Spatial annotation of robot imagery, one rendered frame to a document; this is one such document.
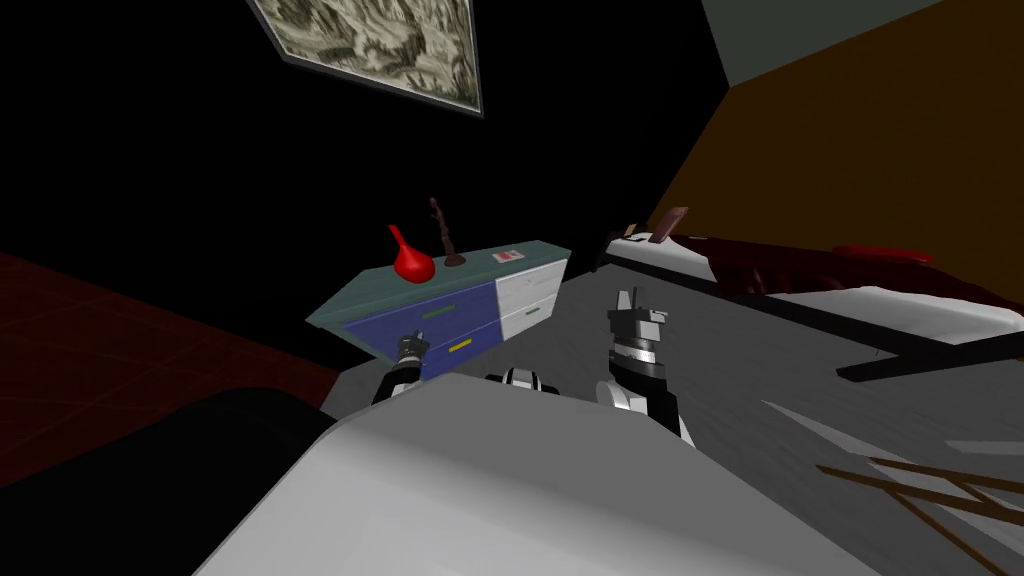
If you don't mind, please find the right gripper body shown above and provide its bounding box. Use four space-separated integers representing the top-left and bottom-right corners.
607 307 670 348

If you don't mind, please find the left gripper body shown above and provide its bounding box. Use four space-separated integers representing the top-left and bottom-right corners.
396 329 433 362

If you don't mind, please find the blue drawer front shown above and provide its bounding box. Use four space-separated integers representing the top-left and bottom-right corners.
343 279 500 341
403 315 505 382

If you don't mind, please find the teal dresser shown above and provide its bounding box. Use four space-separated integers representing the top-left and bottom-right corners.
305 239 573 382

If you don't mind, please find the white drawer front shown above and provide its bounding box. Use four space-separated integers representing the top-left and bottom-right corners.
493 259 570 318
499 293 562 343

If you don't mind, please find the red vase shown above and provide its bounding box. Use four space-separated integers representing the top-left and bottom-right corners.
387 223 437 285

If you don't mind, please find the brown wooden statuette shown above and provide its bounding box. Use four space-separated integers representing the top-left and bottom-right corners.
427 196 468 269

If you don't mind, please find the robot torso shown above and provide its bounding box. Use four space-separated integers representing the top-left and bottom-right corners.
191 367 881 576

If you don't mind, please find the white bed with red blanket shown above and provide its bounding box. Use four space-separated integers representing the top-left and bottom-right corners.
590 205 1024 384

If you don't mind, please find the framed landscape picture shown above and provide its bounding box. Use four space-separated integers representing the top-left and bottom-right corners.
246 0 486 121

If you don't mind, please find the brown wooden rack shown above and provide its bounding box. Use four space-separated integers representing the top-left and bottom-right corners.
815 455 1024 576

